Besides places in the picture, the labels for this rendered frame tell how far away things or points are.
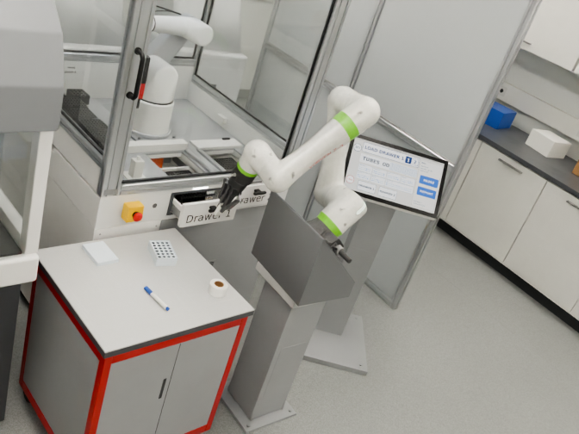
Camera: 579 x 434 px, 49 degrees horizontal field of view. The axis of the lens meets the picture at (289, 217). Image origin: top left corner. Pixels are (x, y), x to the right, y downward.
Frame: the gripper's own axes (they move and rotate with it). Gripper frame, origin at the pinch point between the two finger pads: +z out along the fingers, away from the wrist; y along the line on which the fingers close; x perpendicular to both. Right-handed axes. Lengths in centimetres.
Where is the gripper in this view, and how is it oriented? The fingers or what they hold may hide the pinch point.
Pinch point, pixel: (220, 209)
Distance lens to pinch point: 270.7
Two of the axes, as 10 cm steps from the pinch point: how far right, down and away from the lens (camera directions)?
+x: 7.2, -1.2, 6.8
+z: -4.8, 6.1, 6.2
